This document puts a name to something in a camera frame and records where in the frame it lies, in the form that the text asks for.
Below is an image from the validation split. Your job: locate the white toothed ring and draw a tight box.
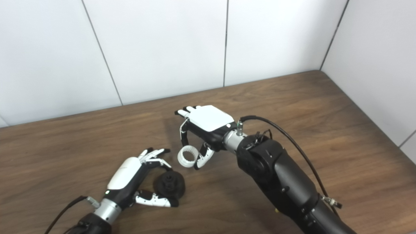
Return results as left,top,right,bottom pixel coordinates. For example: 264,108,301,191
177,146,199,168

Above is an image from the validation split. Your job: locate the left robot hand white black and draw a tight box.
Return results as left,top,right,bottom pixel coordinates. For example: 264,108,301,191
105,148,179,208

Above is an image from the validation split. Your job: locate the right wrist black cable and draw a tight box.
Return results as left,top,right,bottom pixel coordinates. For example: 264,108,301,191
239,115,342,215

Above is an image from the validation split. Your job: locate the round black plastic part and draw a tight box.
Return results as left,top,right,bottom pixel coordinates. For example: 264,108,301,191
153,172,186,199

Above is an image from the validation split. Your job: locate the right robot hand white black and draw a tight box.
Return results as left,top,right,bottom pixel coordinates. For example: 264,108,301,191
175,105,238,170

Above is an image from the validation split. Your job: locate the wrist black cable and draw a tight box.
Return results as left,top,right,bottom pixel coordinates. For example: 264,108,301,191
44,196,99,234
239,115,342,215

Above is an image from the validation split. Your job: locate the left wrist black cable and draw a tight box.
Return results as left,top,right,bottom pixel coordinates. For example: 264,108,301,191
44,196,99,234

